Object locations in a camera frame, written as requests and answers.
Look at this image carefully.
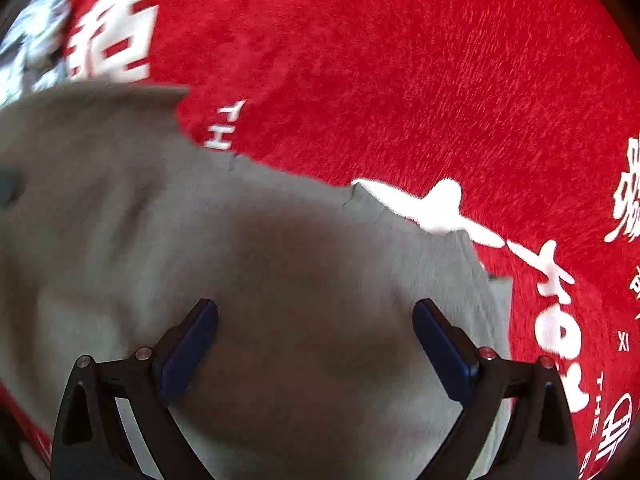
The grey knitted garment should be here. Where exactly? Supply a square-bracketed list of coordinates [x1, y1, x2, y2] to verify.
[1, 82, 511, 479]

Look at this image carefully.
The white floral patterned cloth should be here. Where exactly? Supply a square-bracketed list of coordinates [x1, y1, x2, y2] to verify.
[1, 0, 70, 106]

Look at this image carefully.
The red wedding blanket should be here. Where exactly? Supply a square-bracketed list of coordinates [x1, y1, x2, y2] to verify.
[1, 0, 639, 479]

